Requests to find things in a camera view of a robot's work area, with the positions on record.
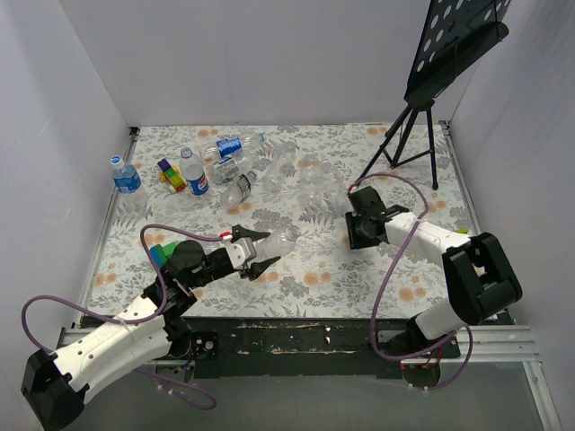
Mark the blue green toy block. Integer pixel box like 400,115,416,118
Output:
149,242,178,268

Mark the colourful toy block car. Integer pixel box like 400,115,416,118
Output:
157,158,186,193

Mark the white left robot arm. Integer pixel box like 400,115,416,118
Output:
22,225,282,430

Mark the black music stand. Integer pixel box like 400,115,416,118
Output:
359,0,510,189

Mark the Pocari Sweat plastic bottle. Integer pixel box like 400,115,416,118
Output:
111,162,147,211

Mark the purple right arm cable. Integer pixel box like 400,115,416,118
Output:
348,172,473,391

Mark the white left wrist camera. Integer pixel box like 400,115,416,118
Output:
222,233,257,270

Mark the tall clear plastic bottle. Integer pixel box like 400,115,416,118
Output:
262,141,297,193

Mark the small labelled clear bottle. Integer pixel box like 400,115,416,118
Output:
206,150,257,185

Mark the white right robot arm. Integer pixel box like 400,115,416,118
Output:
346,187,523,357

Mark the Pepsi plastic bottle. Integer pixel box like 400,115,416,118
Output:
179,147,209,197
199,133,266,163

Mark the clear bottle black label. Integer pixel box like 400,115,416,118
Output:
220,170,257,210

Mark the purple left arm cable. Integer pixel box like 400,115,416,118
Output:
21,223,234,410

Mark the Pocari Sweat cap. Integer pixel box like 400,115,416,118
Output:
110,155,124,169

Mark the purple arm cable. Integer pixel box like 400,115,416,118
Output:
21,223,234,410
348,172,473,391

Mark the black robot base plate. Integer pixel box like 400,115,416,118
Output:
152,309,468,383

